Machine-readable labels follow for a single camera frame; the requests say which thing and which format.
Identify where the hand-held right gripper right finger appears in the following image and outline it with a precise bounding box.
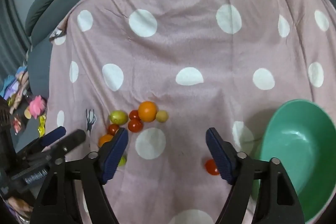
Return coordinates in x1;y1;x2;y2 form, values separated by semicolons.
205;127;306;224

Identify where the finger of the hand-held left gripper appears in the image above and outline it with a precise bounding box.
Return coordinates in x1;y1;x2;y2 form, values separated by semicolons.
39;130;87;160
16;126;67;159

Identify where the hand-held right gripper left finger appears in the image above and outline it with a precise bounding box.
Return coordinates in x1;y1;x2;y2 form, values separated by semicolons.
31;127;129;224

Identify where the green round fruit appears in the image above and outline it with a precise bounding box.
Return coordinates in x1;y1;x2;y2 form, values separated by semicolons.
109;110;129;125

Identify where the tan round fruit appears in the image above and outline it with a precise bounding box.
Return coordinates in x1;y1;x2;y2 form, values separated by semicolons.
156;110;169;123

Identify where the green plastic bowl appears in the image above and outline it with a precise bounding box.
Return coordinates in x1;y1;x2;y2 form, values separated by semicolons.
252;99;336;223

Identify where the yellow wrapper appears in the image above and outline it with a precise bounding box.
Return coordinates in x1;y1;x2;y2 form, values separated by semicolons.
37;114;47;136

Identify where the small mandarin orange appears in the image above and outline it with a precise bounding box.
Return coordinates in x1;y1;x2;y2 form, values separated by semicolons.
99;134;114;148

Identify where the pink toy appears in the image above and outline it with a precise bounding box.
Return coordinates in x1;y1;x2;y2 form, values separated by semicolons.
29;95;47;119

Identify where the large orange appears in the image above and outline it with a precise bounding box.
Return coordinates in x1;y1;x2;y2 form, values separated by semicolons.
138;101;158;123

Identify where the pink polka dot blanket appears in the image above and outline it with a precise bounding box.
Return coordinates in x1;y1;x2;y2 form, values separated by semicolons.
49;0;336;224

